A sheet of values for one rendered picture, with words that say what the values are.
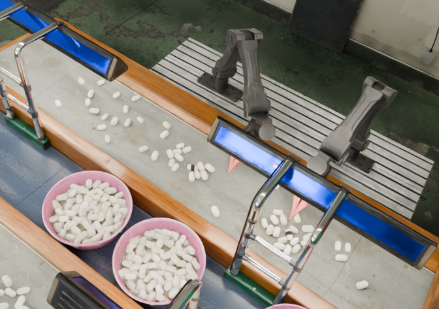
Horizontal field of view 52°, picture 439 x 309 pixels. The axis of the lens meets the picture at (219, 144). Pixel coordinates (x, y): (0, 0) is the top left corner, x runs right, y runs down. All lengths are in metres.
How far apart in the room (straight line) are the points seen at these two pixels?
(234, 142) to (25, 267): 0.68
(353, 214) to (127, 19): 2.60
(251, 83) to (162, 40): 1.81
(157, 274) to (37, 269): 0.33
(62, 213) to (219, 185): 0.50
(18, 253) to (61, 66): 0.80
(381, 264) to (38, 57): 1.48
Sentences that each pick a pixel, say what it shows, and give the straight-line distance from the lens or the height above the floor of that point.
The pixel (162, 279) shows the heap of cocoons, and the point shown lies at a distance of 1.36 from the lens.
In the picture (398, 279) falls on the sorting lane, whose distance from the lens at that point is 1.54.
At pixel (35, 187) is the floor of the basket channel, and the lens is 1.64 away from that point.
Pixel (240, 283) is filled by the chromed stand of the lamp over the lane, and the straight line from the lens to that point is 1.41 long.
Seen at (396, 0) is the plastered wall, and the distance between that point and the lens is 3.25.
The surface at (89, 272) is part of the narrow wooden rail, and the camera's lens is 1.35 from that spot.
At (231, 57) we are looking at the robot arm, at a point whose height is 0.93.
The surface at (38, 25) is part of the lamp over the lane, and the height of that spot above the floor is 1.08.
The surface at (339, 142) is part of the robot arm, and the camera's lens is 1.40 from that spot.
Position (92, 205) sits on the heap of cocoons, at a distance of 1.48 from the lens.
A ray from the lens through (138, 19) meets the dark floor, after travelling 3.45.
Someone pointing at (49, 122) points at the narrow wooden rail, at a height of 0.76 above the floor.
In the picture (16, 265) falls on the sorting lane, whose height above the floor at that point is 0.74.
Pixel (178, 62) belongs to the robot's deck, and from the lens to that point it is 2.05.
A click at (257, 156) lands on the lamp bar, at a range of 1.19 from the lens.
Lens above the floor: 1.99
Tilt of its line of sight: 50 degrees down
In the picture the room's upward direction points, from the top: 11 degrees clockwise
